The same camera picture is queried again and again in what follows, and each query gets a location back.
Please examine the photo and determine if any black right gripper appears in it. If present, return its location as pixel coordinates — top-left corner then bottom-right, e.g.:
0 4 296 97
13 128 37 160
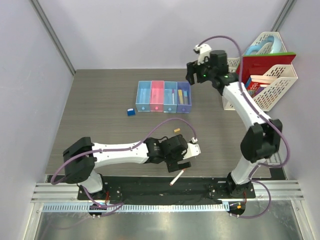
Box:
186 55 216 86

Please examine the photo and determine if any orange white marker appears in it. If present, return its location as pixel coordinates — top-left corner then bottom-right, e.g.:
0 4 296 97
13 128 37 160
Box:
169 169 185 186

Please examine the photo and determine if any yellow capped tube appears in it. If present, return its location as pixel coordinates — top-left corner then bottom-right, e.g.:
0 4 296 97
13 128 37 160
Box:
177 89 184 105

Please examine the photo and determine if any blue capped clear tube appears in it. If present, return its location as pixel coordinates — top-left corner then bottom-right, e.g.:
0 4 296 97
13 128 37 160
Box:
183 90 189 105

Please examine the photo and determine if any pink white marker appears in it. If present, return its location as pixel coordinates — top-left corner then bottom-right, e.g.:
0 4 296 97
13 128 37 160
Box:
171 88 176 106

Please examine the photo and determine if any teal blue drawer box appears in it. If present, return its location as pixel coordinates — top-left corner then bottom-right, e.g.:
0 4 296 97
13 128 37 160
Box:
163 81 178 113

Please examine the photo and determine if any purple drawer box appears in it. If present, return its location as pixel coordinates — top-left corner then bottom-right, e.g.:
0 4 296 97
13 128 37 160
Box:
176 81 192 114

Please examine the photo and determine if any pink drawer box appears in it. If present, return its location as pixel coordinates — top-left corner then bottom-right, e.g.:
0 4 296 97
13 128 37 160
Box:
149 80 165 112

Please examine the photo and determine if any light blue drawer box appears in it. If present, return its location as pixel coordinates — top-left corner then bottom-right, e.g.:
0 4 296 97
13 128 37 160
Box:
135 81 151 112

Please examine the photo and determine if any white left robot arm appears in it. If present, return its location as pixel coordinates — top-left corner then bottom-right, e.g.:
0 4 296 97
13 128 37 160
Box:
63 134 201 200

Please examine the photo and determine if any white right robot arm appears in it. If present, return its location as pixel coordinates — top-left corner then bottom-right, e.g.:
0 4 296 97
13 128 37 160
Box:
186 47 283 198

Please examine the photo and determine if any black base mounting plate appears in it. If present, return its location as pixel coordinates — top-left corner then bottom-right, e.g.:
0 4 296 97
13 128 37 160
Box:
90 176 256 204

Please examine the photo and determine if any colourful book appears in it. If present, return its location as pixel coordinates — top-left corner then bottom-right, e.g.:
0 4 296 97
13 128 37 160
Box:
245 75 265 98

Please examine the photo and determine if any red folder board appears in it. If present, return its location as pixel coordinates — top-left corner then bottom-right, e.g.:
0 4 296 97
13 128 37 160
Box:
241 52 297 84

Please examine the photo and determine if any small blue box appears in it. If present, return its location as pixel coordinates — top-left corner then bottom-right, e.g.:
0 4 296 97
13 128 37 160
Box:
127 108 136 117

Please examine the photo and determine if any white perforated file rack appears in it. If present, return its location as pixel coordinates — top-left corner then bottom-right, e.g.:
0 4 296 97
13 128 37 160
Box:
222 31 299 112

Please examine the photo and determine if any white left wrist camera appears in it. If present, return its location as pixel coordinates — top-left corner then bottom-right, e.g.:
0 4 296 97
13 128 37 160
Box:
183 143 201 160

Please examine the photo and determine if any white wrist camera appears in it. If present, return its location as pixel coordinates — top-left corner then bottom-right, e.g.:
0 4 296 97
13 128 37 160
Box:
193 43 212 66
183 143 201 160

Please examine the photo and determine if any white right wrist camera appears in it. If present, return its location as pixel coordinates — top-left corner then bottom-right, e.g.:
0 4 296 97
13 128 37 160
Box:
193 43 212 66

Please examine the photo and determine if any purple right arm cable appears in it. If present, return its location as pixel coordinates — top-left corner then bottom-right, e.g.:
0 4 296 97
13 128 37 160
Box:
194 35 291 219

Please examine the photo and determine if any white slotted cable duct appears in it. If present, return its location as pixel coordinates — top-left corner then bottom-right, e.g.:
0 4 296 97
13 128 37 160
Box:
42 202 230 213

